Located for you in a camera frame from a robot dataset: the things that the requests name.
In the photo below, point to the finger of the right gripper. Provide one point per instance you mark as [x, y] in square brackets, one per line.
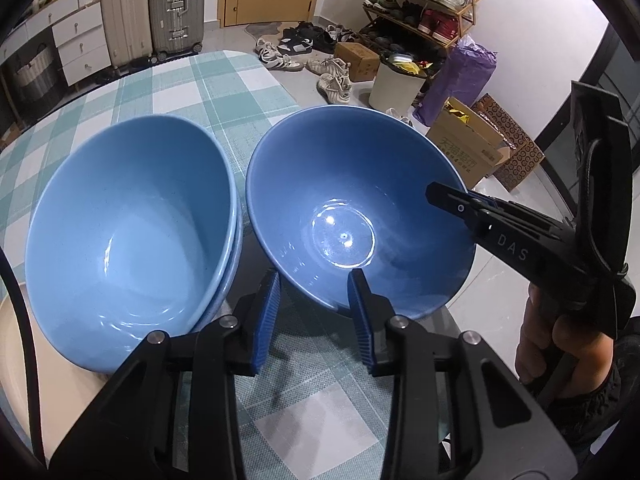
[461, 204]

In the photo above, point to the person's right hand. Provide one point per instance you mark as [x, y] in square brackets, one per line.
[592, 350]

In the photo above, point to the white drawer cabinet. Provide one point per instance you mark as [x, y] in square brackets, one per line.
[81, 43]

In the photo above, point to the teal checked tablecloth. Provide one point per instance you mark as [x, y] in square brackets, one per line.
[126, 429]

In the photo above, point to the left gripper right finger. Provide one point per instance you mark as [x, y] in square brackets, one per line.
[370, 313]

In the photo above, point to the small brown cardboard box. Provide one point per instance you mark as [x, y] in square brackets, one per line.
[363, 62]

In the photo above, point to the beige suitcase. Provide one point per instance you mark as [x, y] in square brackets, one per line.
[127, 30]

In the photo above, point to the white waste bin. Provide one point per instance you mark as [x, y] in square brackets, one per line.
[398, 81]

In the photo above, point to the wooden shoe rack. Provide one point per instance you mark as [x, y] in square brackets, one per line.
[425, 5]

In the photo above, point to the white desk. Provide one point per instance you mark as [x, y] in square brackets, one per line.
[46, 17]

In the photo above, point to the large cream plate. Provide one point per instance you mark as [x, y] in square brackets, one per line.
[25, 369]

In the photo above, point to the brown patterned box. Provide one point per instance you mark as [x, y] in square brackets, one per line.
[525, 156]

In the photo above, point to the silver suitcase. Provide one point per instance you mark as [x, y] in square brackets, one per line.
[177, 27]

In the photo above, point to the large blue bowl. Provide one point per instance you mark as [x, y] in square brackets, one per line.
[134, 232]

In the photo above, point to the woven laundry basket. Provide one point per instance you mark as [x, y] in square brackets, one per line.
[37, 81]

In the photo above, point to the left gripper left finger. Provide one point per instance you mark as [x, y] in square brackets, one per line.
[263, 316]

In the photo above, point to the purple bag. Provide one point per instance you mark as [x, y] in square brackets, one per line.
[463, 76]

